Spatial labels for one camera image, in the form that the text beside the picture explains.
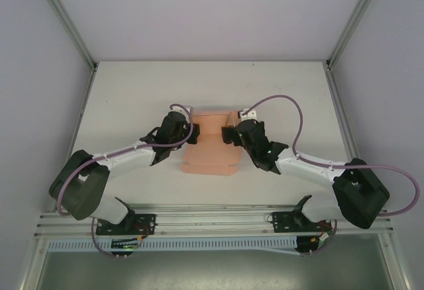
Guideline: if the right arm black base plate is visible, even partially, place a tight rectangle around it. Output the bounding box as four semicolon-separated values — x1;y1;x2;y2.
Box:
268;210;335;235

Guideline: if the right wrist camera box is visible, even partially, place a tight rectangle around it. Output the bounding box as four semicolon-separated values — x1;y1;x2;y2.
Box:
238;107;258;121

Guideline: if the aluminium table side rail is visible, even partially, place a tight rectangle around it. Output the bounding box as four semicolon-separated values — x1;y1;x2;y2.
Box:
52;66;99;213
324;68;392;218

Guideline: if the aluminium mounting rail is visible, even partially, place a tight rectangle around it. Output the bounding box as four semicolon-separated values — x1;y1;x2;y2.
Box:
34;203;396;238

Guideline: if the white slotted cable duct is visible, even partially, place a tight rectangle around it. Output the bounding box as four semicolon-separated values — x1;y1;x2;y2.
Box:
48;235;328;253

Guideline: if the grey metal panel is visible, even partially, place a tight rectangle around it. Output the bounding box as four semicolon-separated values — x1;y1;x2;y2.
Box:
35;249;396;290

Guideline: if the aluminium frame post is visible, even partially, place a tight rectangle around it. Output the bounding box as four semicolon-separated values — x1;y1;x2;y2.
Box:
326;0;389;70
30;0;99;72

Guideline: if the pink paper box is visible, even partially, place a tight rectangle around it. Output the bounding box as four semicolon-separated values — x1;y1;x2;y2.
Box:
181;110;242;177

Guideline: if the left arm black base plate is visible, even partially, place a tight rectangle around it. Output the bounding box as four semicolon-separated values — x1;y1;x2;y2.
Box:
95;213;158;236

